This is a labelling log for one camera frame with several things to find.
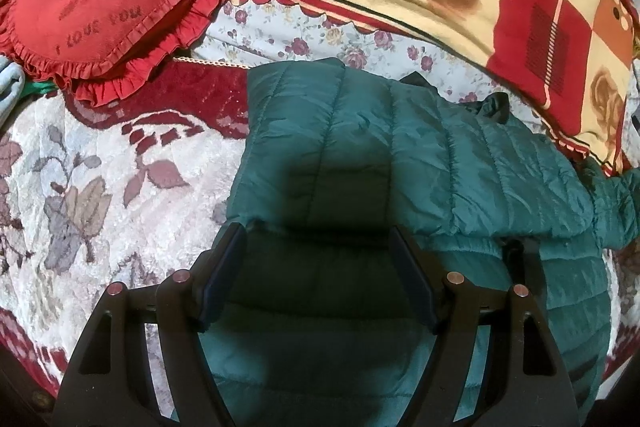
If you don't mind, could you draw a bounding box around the white maroon floral bedspread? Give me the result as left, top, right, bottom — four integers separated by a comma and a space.
0, 60, 640, 400

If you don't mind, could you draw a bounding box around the green quilted puffer jacket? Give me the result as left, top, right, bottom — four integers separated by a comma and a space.
200, 58, 639, 426

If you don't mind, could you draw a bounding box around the small-flower print white sheet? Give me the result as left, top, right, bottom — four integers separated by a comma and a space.
191, 0, 544, 133

